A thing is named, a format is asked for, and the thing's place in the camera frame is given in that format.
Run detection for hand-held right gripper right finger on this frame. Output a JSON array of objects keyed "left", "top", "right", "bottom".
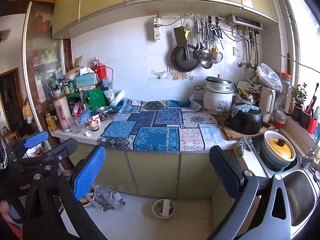
[{"left": 209, "top": 145, "right": 294, "bottom": 240}]

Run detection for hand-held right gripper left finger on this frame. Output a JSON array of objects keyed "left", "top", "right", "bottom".
[{"left": 22, "top": 145, "right": 107, "bottom": 240}]

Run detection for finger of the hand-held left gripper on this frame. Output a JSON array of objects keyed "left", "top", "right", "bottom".
[
  {"left": 5, "top": 131, "right": 49, "bottom": 161},
  {"left": 15, "top": 137, "right": 79, "bottom": 176}
]

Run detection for round beige trash bin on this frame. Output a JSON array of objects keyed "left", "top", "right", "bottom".
[{"left": 152, "top": 198, "right": 175, "bottom": 220}]

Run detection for person's left forearm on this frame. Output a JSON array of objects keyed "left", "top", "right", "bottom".
[{"left": 4, "top": 212, "right": 25, "bottom": 237}]

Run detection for person's left hand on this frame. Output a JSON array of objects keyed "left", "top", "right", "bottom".
[{"left": 0, "top": 200, "right": 16, "bottom": 217}]

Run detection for yellow bottle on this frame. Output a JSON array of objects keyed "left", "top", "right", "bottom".
[{"left": 45, "top": 112, "right": 58, "bottom": 132}]

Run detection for red rimmed bowl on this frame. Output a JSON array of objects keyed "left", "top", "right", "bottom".
[{"left": 79, "top": 188, "right": 97, "bottom": 207}]

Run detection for clear plastic bag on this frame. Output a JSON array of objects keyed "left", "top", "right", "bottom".
[{"left": 93, "top": 183, "right": 126, "bottom": 212}]

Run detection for clear drinking glass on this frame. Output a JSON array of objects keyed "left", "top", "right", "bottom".
[{"left": 71, "top": 115, "right": 83, "bottom": 134}]

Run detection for grey dish cloth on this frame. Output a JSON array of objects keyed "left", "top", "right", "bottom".
[{"left": 235, "top": 137, "right": 254, "bottom": 157}]

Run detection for pink thermos flask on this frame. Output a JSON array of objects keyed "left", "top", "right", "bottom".
[{"left": 53, "top": 90, "right": 73, "bottom": 133}]

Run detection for wooden cutting board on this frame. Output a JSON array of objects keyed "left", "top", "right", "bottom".
[{"left": 211, "top": 114, "right": 271, "bottom": 141}]

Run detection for clear water bottle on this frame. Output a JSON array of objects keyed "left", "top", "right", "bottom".
[{"left": 80, "top": 103, "right": 93, "bottom": 128}]

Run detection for brown wooden door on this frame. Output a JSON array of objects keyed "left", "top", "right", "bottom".
[{"left": 0, "top": 67, "right": 27, "bottom": 141}]

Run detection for black cooking pot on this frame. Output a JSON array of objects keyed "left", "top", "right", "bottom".
[{"left": 223, "top": 104, "right": 264, "bottom": 136}]

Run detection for salad spinner with yellow lid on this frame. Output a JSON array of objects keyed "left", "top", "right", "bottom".
[{"left": 260, "top": 130, "right": 298, "bottom": 169}]

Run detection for green box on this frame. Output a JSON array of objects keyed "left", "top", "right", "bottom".
[{"left": 66, "top": 87, "right": 108, "bottom": 112}]

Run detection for yellow base cabinet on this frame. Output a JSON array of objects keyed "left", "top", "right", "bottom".
[{"left": 67, "top": 142, "right": 252, "bottom": 232}]

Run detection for shiny metal dish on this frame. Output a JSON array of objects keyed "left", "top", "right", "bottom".
[{"left": 99, "top": 106, "right": 118, "bottom": 115}]

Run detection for blue white crochet cloth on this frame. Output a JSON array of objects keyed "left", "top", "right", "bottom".
[{"left": 230, "top": 103, "right": 261, "bottom": 118}]

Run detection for white rice cooker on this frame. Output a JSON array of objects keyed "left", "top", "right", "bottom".
[{"left": 203, "top": 74, "right": 235, "bottom": 116}]

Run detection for teal tissue pouch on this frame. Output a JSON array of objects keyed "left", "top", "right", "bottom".
[{"left": 75, "top": 73, "right": 98, "bottom": 89}]

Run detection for stack of small bowls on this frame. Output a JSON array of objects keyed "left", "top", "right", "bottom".
[{"left": 273, "top": 110, "right": 288, "bottom": 129}]

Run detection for glass display cabinet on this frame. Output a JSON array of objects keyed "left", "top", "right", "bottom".
[{"left": 22, "top": 2, "right": 73, "bottom": 141}]

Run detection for white printed bag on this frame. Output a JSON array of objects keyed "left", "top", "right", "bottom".
[{"left": 102, "top": 80, "right": 116, "bottom": 103}]

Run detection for blue patchwork patterned cloth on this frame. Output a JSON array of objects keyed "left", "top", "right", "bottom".
[{"left": 97, "top": 98, "right": 227, "bottom": 152}]

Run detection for white perforated round tray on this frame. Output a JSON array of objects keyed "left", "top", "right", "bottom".
[{"left": 108, "top": 89, "right": 126, "bottom": 108}]

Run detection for steel sink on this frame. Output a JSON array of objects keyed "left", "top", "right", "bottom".
[{"left": 264, "top": 127, "right": 320, "bottom": 232}]

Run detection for white kettle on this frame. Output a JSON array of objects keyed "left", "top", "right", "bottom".
[{"left": 258, "top": 85, "right": 277, "bottom": 123}]

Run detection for steel faucet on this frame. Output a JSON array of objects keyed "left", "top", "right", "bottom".
[{"left": 301, "top": 137, "right": 320, "bottom": 168}]

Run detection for red tin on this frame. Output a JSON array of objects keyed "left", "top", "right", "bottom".
[{"left": 90, "top": 57, "right": 107, "bottom": 81}]

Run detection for black plant pot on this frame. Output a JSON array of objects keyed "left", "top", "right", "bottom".
[{"left": 299, "top": 110, "right": 312, "bottom": 129}]

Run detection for red cup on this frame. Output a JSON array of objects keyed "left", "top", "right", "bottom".
[{"left": 307, "top": 117, "right": 319, "bottom": 134}]

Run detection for bottle with orange cap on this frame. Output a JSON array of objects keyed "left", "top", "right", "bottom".
[{"left": 283, "top": 72, "right": 293, "bottom": 114}]

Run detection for white plastic bag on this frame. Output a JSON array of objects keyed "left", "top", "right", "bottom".
[{"left": 255, "top": 63, "right": 283, "bottom": 93}]

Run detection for potted green plant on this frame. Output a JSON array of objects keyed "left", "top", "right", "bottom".
[{"left": 291, "top": 82, "right": 308, "bottom": 123}]

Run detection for mesh strainer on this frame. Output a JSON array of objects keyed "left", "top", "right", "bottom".
[{"left": 210, "top": 47, "right": 223, "bottom": 64}]

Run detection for black frying pan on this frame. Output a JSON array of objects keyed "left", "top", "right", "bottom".
[{"left": 171, "top": 44, "right": 200, "bottom": 73}]

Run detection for steel skimmer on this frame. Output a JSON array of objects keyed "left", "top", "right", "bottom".
[{"left": 195, "top": 19, "right": 209, "bottom": 61}]

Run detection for metal water pipes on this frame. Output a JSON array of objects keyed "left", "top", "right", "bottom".
[{"left": 237, "top": 29, "right": 260, "bottom": 70}]

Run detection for hanging kitchen scissors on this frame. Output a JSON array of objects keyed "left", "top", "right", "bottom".
[{"left": 213, "top": 17, "right": 226, "bottom": 50}]

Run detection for steel cleaver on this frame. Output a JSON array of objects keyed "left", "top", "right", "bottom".
[{"left": 173, "top": 26, "right": 191, "bottom": 61}]

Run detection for white water heater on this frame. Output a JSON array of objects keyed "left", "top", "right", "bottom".
[{"left": 226, "top": 13, "right": 263, "bottom": 31}]

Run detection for white power strip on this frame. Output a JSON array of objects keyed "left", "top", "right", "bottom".
[{"left": 153, "top": 17, "right": 162, "bottom": 41}]

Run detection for window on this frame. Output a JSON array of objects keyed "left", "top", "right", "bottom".
[{"left": 279, "top": 0, "right": 320, "bottom": 141}]

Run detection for black power cord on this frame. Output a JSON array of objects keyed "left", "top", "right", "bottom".
[{"left": 194, "top": 85, "right": 207, "bottom": 106}]

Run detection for red handled utensil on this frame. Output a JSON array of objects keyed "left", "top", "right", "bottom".
[{"left": 305, "top": 83, "right": 319, "bottom": 116}]

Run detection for tableware wall sticker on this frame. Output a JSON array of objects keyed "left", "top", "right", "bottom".
[{"left": 151, "top": 61, "right": 194, "bottom": 81}]

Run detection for black wire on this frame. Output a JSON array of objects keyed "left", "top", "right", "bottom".
[{"left": 280, "top": 53, "right": 320, "bottom": 72}]

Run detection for metal hanging rail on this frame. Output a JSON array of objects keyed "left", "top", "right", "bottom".
[{"left": 157, "top": 13, "right": 225, "bottom": 22}]

